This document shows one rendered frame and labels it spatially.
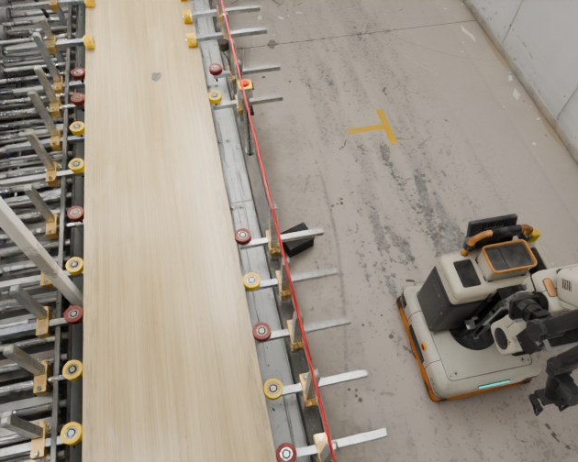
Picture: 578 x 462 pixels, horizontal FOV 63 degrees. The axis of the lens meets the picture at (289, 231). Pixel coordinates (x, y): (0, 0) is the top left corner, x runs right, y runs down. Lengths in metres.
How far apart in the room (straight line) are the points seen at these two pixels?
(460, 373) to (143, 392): 1.68
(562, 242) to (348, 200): 1.56
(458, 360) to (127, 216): 1.95
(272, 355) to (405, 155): 2.19
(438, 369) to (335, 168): 1.74
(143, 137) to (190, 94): 0.41
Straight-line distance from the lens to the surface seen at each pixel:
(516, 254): 2.54
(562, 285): 2.06
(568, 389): 1.98
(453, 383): 2.84
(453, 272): 2.48
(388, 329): 3.15
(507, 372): 2.98
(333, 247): 3.35
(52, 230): 2.67
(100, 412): 2.13
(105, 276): 2.35
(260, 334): 2.10
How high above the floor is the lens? 2.88
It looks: 58 degrees down
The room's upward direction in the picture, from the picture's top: 2 degrees clockwise
